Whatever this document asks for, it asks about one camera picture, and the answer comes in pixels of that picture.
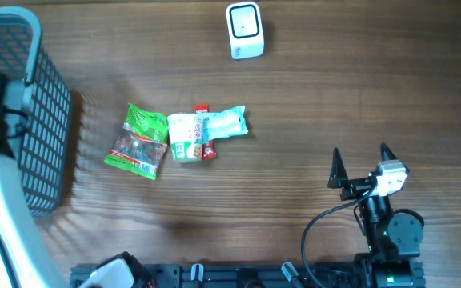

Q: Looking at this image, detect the white barcode scanner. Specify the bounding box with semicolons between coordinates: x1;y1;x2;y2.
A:
226;1;265;60

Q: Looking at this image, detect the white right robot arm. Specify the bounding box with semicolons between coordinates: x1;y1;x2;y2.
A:
327;143;426;287

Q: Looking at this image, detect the red coffee stick sachet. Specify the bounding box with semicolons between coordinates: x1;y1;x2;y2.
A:
194;103;218;160

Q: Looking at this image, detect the green snack bag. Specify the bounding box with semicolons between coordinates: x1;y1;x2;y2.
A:
103;103;169;180

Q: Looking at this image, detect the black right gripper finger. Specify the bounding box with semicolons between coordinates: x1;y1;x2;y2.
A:
327;147;348;189
380;142;398;161

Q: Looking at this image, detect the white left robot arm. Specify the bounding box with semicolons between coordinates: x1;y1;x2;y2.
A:
0;73;69;287

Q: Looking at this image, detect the grey plastic shopping basket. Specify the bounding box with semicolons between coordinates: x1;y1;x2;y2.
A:
0;6;73;218

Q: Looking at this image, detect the light blue snack packet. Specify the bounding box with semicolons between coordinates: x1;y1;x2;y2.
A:
199;105;248;142

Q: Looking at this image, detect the green instant noodle cup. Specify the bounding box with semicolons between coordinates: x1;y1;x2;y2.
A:
167;114;203;163

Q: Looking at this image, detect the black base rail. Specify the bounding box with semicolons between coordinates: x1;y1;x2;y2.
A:
69;262;427;288

